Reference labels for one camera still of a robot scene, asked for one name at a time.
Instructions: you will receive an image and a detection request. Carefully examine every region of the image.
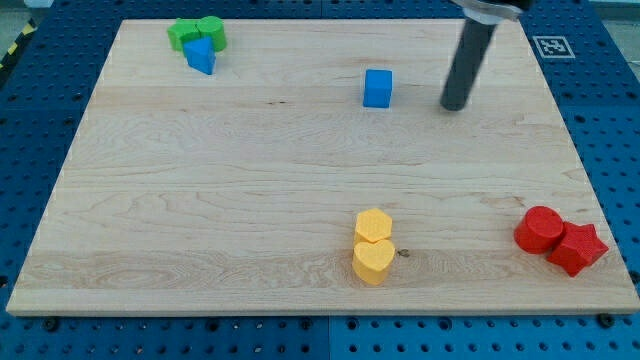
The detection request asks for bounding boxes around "yellow hexagon block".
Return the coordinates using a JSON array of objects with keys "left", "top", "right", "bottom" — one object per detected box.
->
[{"left": 354, "top": 208, "right": 393, "bottom": 244}]

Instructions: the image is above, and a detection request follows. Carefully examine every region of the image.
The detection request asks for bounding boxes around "red cylinder block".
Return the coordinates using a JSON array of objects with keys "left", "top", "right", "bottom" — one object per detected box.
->
[{"left": 513, "top": 206, "right": 564, "bottom": 254}]

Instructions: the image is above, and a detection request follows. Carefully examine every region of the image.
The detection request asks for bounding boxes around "yellow heart block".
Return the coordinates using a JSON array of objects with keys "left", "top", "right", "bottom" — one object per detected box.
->
[{"left": 352, "top": 240, "right": 396, "bottom": 286}]

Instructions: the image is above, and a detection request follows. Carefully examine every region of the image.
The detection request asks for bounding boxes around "green star block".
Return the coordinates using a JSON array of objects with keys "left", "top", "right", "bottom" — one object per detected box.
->
[{"left": 167, "top": 18, "right": 201, "bottom": 52}]

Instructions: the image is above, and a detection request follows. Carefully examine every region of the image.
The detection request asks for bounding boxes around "blue triangle block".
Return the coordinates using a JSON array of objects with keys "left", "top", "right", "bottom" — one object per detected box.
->
[{"left": 183, "top": 37, "right": 216, "bottom": 75}]

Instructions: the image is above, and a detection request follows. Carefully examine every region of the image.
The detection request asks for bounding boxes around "blue cube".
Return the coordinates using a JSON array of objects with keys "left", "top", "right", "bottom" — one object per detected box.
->
[{"left": 363, "top": 69, "right": 393, "bottom": 108}]

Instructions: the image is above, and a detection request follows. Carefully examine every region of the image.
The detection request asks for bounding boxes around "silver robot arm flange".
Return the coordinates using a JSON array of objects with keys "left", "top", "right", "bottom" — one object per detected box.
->
[{"left": 451, "top": 0, "right": 534, "bottom": 25}]

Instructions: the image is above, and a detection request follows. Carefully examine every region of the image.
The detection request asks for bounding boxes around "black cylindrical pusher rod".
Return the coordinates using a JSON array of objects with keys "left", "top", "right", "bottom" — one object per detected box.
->
[{"left": 440, "top": 18, "right": 496, "bottom": 111}]

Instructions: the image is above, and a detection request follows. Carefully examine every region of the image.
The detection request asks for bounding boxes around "white fiducial marker tag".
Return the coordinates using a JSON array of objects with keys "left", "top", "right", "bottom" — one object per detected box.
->
[{"left": 533, "top": 35, "right": 575, "bottom": 59}]

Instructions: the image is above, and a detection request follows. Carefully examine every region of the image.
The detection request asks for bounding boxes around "green cylinder block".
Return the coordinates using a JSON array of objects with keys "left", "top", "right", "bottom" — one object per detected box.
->
[{"left": 196, "top": 16, "right": 227, "bottom": 52}]

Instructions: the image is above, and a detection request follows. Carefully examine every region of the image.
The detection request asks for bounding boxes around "red star block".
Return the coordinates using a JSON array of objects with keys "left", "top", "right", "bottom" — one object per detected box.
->
[{"left": 546, "top": 221, "right": 609, "bottom": 277}]

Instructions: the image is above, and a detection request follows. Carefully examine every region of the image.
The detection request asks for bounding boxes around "wooden board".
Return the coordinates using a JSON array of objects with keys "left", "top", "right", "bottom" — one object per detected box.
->
[{"left": 7, "top": 20, "right": 639, "bottom": 317}]

